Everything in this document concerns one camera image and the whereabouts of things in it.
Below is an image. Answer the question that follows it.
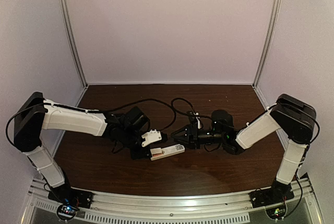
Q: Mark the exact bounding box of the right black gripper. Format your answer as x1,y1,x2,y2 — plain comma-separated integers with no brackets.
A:
172,124,226,149

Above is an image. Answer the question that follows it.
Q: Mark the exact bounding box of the white remote control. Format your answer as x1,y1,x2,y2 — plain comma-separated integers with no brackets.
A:
150,144,185,161

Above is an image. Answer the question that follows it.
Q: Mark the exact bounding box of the white battery cover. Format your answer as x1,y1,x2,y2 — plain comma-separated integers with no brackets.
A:
150,148,164,158

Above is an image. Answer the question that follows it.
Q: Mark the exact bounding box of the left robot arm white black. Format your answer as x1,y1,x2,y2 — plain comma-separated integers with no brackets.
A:
9,92,152,205

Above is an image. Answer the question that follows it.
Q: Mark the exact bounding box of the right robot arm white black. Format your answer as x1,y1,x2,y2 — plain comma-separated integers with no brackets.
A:
171,93,320,204

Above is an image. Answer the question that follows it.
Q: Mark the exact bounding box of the left round circuit board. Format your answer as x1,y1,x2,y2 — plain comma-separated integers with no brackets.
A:
56,204,78,221

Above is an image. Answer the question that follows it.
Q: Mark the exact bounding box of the round circuit board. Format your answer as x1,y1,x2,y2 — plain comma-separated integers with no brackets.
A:
56,204,78,221
265,205,287,221

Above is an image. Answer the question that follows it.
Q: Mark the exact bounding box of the right round circuit board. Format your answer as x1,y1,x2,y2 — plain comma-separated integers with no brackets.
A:
265,205,287,221

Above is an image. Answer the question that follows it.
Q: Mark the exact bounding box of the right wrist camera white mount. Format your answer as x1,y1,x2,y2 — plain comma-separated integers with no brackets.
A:
187,111,203,129

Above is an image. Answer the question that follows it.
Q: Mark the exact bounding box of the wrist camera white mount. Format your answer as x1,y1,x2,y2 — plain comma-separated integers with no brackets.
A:
141,129,168,147
187,111,203,129

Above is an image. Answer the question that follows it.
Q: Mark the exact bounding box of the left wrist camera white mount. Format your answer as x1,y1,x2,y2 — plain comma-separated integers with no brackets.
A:
141,129,168,147

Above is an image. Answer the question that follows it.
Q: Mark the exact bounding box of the left black camera cable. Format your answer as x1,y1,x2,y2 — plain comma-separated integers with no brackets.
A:
91,99,176,133

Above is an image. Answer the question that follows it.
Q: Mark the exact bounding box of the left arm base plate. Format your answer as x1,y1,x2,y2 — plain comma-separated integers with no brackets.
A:
48,185,93,209

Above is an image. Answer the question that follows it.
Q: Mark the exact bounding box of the front aluminium rail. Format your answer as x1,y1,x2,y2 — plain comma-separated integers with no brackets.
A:
26,176,319,224

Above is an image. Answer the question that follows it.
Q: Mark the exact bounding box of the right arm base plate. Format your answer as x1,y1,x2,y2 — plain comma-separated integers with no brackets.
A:
249,188,294,208

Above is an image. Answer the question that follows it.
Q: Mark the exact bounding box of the right aluminium frame post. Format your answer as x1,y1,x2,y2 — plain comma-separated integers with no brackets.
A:
253,0,282,88

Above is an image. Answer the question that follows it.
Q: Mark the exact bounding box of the aluminium frame post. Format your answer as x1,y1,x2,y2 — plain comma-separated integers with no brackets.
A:
59,0,88,88
253,0,282,88

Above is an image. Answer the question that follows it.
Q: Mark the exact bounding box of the left aluminium frame post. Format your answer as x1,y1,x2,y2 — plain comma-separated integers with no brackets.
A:
59,0,88,88

